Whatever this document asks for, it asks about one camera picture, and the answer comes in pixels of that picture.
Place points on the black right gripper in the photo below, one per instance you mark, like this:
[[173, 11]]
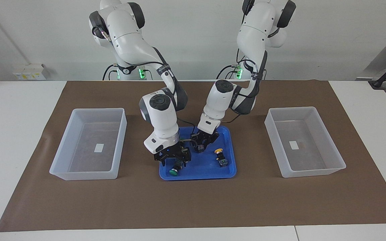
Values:
[[174, 152]]

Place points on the brown paper table mat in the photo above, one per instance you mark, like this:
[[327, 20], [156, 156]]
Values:
[[196, 207]]

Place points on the yellow push button switch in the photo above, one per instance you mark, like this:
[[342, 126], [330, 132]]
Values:
[[199, 148], [222, 162]]

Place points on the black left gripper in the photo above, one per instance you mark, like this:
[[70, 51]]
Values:
[[206, 137]]

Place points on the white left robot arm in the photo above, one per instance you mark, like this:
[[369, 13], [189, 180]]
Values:
[[218, 100]]

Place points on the white wall socket box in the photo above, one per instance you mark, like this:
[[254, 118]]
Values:
[[28, 72]]

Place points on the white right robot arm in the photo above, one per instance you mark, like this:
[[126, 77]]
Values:
[[159, 117]]

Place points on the white paper label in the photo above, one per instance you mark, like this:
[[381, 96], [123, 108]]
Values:
[[98, 148], [293, 145]]

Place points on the green push button switch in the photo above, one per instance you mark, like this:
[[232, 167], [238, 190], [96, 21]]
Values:
[[174, 172]]

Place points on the translucent white plastic box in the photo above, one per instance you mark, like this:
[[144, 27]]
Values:
[[313, 157], [85, 160]]

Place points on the blue plastic tray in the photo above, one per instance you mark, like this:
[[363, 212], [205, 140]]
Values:
[[203, 169]]

